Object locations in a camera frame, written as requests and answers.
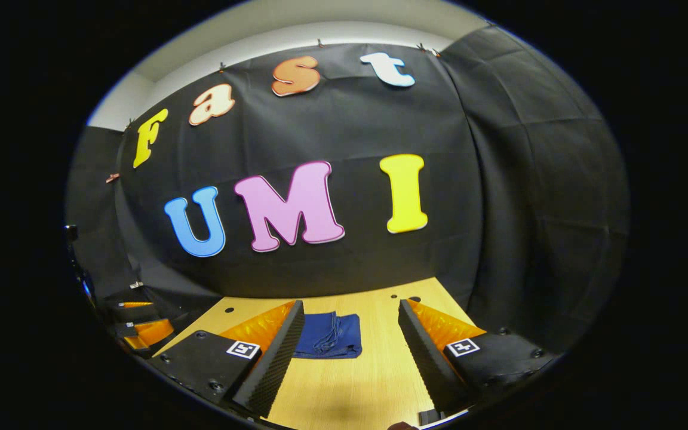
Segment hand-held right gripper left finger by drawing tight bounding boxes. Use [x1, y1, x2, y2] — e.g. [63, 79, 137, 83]
[149, 300, 306, 419]

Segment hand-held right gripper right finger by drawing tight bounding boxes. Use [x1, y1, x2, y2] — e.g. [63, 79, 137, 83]
[398, 299, 561, 416]

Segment blue jeans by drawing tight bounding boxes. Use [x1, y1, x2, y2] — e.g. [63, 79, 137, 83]
[293, 311, 363, 360]

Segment black backdrop cloth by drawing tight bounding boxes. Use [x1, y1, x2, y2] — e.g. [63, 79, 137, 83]
[64, 24, 630, 359]

